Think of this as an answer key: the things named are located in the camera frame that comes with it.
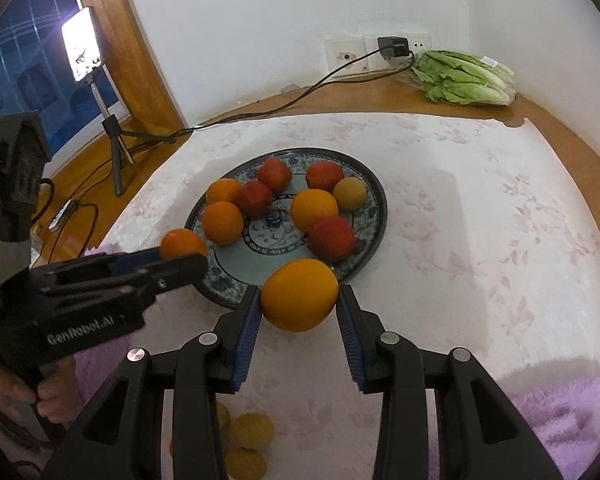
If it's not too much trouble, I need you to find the red tomato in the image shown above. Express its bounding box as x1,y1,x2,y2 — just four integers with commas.
307,216,357,262
256,157,293,192
235,180,275,218
305,161,345,192

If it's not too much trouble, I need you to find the person's left hand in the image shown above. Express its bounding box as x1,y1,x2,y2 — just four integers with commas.
0,357,78,428

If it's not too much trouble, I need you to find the black charger cable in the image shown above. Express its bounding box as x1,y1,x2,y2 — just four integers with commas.
120,52,416,148

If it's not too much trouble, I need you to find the blue patterned ceramic plate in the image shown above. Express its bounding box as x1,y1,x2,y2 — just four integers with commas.
184,147,388,309

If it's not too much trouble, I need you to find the black charger plug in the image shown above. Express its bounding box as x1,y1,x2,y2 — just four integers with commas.
377,36,415,61

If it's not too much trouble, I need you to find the white power strip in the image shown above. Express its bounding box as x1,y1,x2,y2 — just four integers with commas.
47,200,78,233

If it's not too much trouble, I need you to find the yellow plum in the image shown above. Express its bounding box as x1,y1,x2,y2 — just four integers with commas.
216,402,232,443
230,412,277,450
332,176,367,211
226,447,268,480

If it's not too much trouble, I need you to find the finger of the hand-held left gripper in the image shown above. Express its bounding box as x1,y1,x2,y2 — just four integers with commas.
36,253,209,312
32,246,165,285

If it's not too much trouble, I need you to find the white floral tablecloth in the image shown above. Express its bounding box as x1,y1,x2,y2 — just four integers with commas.
102,111,600,480

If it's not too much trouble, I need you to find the lit smartphone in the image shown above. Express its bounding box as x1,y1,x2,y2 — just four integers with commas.
61,6,103,83

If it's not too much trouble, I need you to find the wooden window frame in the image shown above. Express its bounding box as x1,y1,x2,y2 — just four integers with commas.
67,0,188,133

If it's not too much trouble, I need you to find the bagged romaine lettuce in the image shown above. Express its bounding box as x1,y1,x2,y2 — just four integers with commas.
407,50,517,107

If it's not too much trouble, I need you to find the dark glass window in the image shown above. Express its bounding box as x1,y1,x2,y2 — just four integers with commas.
0,0,131,166

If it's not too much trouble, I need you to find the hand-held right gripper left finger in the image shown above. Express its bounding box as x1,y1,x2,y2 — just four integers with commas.
40,285,262,480

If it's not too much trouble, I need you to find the purple fluffy blanket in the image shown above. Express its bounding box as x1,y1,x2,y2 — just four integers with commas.
72,242,600,480

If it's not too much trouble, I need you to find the white round-hole wall socket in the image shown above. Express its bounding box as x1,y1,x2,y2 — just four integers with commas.
324,36,367,77

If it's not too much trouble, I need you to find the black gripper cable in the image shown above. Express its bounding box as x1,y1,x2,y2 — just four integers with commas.
0,377,51,456

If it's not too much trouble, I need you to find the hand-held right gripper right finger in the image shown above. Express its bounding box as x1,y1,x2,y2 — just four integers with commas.
336,284,563,480

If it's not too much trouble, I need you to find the person's left forearm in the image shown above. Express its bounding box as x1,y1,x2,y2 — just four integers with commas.
0,405,48,478

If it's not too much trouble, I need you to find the grey phone tripod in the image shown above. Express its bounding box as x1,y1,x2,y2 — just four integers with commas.
87,80,176,197

